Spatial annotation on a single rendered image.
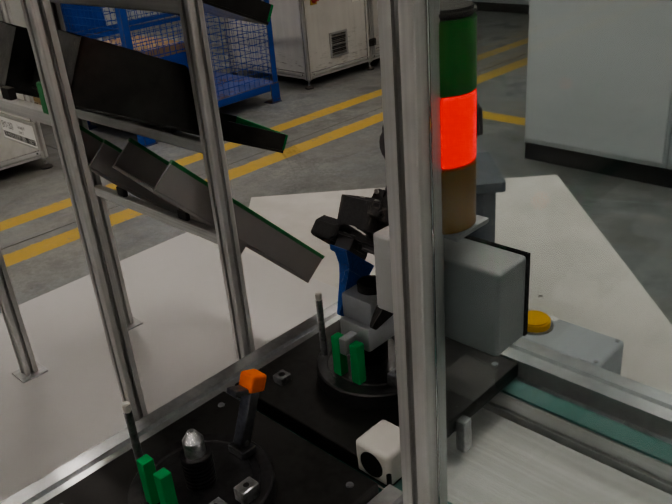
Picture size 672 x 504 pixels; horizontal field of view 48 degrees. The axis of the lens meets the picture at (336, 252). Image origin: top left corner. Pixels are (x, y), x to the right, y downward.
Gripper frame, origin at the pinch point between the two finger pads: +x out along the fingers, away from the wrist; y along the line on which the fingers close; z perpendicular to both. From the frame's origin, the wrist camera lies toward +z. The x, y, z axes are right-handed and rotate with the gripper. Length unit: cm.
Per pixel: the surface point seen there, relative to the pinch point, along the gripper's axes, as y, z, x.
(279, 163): -274, -243, -72
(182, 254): -66, -29, 4
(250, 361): -15.4, -3.5, 13.1
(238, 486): 4.3, 12.9, 21.8
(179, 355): -37.7, -12.7, 18.3
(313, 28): -384, -322, -205
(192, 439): 0.1, 16.5, 19.5
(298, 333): -15.0, -9.7, 7.6
